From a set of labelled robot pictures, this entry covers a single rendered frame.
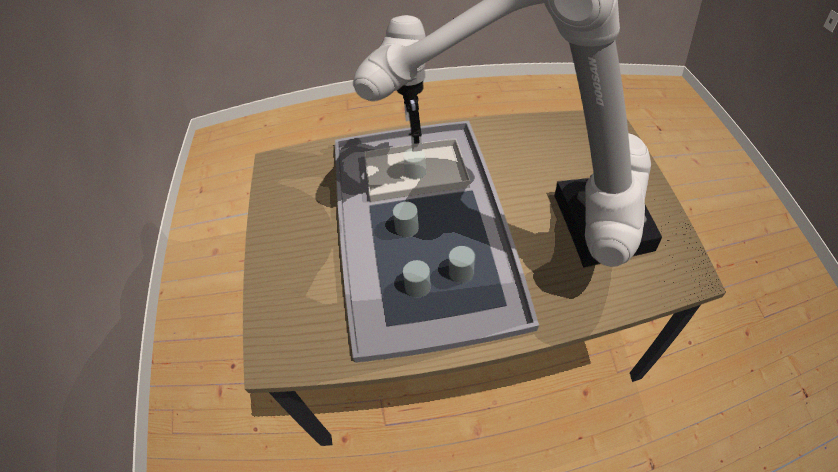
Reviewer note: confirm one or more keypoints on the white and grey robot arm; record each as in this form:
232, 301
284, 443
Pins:
613, 196

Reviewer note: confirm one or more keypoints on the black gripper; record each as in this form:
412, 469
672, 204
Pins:
410, 92

